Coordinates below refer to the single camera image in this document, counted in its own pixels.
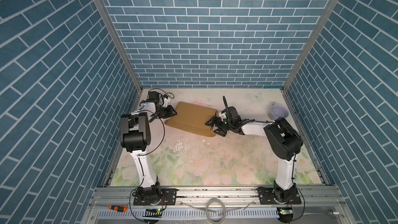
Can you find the brown cardboard box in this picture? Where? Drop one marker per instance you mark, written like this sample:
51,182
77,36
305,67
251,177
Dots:
192,118

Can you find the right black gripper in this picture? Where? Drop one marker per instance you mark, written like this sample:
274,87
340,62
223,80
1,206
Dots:
218,120

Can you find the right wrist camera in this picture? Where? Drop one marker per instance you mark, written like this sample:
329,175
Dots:
223,116

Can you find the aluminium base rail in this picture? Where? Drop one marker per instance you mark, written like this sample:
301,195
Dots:
316,204

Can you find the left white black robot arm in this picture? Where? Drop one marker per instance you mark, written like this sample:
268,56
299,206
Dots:
135,137

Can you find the orange black screwdriver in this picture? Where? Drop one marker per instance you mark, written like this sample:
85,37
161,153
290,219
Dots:
118,208

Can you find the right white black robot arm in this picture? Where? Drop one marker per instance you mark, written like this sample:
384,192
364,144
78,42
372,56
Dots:
284,140

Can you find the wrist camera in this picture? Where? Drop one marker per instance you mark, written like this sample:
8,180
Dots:
164,100
223,116

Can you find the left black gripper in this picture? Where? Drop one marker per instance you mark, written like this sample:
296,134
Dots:
168,113

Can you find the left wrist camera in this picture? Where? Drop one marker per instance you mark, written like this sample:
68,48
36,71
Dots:
164,100

